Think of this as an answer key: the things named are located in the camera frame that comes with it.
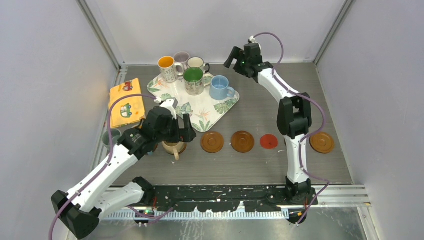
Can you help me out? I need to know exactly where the brown wooden ringed coaster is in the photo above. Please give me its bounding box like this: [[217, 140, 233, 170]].
[[200, 131, 225, 154]]

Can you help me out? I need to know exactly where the yellow printed cloth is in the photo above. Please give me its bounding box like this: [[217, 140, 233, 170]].
[[108, 78, 146, 128]]

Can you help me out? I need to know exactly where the orange interior patterned mug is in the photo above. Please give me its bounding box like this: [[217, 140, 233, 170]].
[[157, 56, 184, 83]]

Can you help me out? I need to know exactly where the white mug black handle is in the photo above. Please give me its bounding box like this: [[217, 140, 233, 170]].
[[187, 57, 210, 74]]

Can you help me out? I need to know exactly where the green interior floral mug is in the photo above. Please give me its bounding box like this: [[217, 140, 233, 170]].
[[183, 67, 212, 96]]

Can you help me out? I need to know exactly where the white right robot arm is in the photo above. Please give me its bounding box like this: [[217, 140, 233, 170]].
[[224, 43, 312, 205]]

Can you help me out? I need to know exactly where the aluminium front rail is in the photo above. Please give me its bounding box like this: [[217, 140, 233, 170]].
[[104, 185, 371, 223]]

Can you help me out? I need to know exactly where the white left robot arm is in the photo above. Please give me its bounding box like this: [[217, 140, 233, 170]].
[[48, 106, 197, 240]]

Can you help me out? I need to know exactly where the beige speckled ceramic mug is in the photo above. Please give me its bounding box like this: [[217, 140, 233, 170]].
[[161, 141, 187, 161]]

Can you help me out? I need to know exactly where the lilac mug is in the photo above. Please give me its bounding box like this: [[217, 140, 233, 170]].
[[173, 51, 191, 69]]

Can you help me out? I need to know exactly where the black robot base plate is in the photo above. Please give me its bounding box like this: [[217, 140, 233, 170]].
[[132, 184, 316, 213]]

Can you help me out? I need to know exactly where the grey ceramic mug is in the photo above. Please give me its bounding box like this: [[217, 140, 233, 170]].
[[101, 128, 123, 153]]

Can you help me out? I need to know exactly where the light blue mug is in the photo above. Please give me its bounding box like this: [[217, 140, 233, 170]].
[[209, 75, 236, 101]]

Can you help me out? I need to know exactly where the leaf pattern serving tray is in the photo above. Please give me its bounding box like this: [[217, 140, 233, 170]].
[[147, 73, 240, 133]]

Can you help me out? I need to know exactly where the red round coaster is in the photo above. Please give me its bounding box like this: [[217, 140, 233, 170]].
[[259, 133, 279, 150]]

